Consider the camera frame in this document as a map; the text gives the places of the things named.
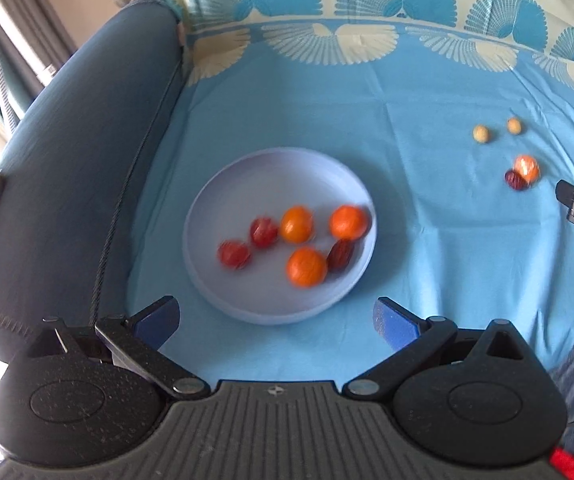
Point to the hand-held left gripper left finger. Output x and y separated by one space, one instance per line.
156 322

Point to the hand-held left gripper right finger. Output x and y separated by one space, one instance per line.
394 325

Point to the dark red date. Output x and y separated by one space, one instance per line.
515 180
341 254

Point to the lilac round plate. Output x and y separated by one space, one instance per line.
247 280

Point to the red round fruit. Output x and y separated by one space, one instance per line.
264 231
234 254

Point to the small orange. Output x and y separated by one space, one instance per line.
349 222
297 224
307 267

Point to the plastic-wrapped orange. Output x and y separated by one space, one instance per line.
527 167

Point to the small beige round fruit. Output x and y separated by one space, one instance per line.
481 133
514 125

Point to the blue denim sofa armrest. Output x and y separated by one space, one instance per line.
82 150

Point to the blue fan-print cloth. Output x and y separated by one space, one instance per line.
367 85

